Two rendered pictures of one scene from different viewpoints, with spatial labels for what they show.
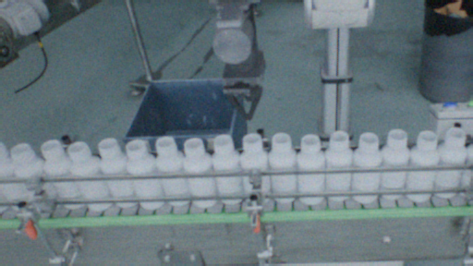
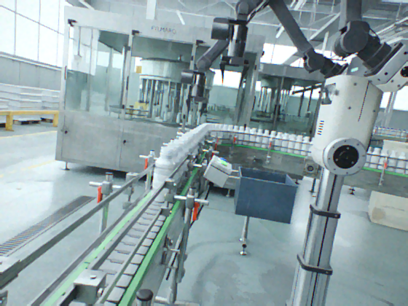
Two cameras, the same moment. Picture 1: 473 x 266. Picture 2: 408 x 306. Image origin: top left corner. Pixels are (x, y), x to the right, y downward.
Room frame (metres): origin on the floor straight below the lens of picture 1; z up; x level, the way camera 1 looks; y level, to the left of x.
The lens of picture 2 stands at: (0.82, -1.57, 1.31)
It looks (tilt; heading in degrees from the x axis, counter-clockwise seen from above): 9 degrees down; 92
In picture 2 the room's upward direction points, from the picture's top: 9 degrees clockwise
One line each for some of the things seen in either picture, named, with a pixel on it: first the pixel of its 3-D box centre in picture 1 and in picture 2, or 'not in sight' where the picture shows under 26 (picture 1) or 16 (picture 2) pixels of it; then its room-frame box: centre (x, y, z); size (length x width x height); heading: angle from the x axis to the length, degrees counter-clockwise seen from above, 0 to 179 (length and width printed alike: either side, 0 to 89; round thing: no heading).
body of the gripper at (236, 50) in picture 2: not in sight; (236, 52); (0.84, -0.36, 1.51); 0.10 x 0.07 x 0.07; 179
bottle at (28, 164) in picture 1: (36, 178); not in sight; (0.70, 0.57, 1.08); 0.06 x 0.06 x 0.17
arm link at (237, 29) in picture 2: not in sight; (237, 33); (0.83, -0.36, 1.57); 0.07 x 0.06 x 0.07; 0
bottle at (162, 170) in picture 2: not in sight; (163, 174); (0.68, -0.61, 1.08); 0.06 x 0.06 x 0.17
